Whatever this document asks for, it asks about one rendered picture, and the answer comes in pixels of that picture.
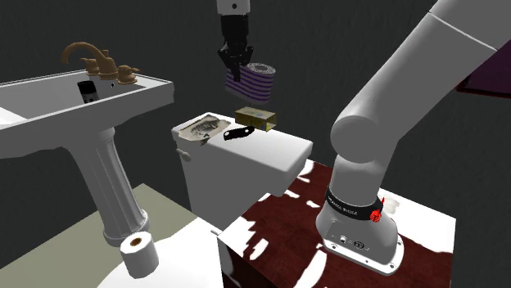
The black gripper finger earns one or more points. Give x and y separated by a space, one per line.
246 56
230 63

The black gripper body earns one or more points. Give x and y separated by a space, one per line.
235 32

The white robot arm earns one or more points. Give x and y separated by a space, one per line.
403 91

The yellow box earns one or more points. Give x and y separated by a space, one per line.
253 116

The black flat tool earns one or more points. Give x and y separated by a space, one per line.
237 133

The grey printed booklet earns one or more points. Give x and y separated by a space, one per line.
201 128

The bronze faucet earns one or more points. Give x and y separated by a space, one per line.
105 67

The black bottle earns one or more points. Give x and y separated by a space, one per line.
88 92

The white toilet paper roll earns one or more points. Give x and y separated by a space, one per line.
139 255

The dark purple flat panel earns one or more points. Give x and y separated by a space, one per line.
493 76

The white pedestal sink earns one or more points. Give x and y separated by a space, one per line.
52 119

